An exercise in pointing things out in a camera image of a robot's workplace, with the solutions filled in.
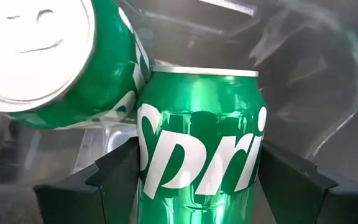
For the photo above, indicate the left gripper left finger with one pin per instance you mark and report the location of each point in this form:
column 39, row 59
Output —
column 110, row 193

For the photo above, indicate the clear plastic storage bin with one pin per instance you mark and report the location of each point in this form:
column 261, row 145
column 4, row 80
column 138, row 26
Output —
column 322, row 77

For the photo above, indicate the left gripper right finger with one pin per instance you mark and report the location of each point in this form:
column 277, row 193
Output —
column 291, row 193

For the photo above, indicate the green Sprite can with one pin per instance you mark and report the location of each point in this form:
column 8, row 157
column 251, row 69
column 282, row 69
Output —
column 197, row 124
column 110, row 62

